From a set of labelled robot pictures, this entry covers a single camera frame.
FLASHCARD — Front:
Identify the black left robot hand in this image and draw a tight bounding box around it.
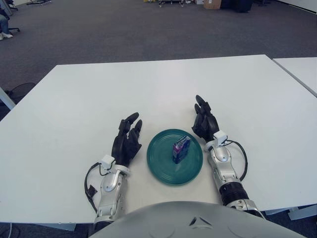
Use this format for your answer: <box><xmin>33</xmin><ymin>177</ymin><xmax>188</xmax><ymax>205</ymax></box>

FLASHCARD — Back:
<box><xmin>111</xmin><ymin>112</ymin><xmax>144</xmax><ymax>167</ymax></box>

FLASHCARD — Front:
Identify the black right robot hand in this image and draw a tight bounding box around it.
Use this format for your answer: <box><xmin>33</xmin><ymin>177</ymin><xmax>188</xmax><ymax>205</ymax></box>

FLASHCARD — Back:
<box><xmin>191</xmin><ymin>95</ymin><xmax>221</xmax><ymax>143</ymax></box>

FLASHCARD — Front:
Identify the blue purple gum pack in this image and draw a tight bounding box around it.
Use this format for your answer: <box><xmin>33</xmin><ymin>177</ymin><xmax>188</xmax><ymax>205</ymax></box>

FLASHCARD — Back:
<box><xmin>172</xmin><ymin>135</ymin><xmax>191</xmax><ymax>164</ymax></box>

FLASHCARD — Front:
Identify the teal green round plate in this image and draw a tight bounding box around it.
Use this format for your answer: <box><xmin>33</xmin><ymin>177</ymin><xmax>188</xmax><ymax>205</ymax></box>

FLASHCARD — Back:
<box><xmin>146</xmin><ymin>128</ymin><xmax>204</xmax><ymax>186</ymax></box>

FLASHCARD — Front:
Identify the grey robot torso shell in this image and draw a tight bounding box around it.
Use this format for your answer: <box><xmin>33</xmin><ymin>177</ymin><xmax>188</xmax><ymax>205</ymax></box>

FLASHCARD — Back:
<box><xmin>88</xmin><ymin>201</ymin><xmax>300</xmax><ymax>238</ymax></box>

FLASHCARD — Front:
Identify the brown cardboard box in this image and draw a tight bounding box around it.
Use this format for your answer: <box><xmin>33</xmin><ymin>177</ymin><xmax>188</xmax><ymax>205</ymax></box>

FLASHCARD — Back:
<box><xmin>203</xmin><ymin>0</ymin><xmax>222</xmax><ymax>10</ymax></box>

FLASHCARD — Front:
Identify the black bulky floor object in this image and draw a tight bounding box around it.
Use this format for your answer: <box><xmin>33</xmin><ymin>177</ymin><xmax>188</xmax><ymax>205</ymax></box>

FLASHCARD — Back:
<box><xmin>220</xmin><ymin>0</ymin><xmax>253</xmax><ymax>13</ymax></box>

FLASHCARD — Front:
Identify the wheeled chair base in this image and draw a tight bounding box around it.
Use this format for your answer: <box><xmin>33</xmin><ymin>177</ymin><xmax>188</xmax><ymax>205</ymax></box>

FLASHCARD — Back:
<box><xmin>158</xmin><ymin>0</ymin><xmax>193</xmax><ymax>8</ymax></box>

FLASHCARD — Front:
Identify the white slanted table leg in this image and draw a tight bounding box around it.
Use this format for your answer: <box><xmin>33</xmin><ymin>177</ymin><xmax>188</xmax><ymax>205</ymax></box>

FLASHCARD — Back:
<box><xmin>0</xmin><ymin>86</ymin><xmax>16</xmax><ymax>110</ymax></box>

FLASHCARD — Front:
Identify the seated person in jeans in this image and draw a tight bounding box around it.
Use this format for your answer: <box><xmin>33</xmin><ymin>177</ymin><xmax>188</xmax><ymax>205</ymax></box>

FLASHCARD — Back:
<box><xmin>0</xmin><ymin>13</ymin><xmax>13</xmax><ymax>41</ymax></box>

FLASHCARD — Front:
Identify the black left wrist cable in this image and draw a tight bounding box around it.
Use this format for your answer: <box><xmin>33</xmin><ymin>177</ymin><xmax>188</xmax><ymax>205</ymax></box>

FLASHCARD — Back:
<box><xmin>84</xmin><ymin>162</ymin><xmax>109</xmax><ymax>214</ymax></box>

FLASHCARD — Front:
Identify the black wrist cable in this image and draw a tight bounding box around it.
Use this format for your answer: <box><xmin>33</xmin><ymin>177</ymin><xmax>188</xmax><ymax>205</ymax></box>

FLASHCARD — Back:
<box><xmin>226</xmin><ymin>140</ymin><xmax>248</xmax><ymax>181</ymax></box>
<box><xmin>84</xmin><ymin>162</ymin><xmax>109</xmax><ymax>214</ymax></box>

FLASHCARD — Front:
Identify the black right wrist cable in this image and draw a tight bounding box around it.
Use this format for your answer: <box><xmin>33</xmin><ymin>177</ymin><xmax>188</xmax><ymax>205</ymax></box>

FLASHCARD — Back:
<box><xmin>226</xmin><ymin>140</ymin><xmax>248</xmax><ymax>181</ymax></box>

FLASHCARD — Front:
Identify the white table leg frame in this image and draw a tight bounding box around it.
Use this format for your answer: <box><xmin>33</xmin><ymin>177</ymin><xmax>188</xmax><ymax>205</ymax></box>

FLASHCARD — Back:
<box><xmin>262</xmin><ymin>205</ymin><xmax>317</xmax><ymax>221</ymax></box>

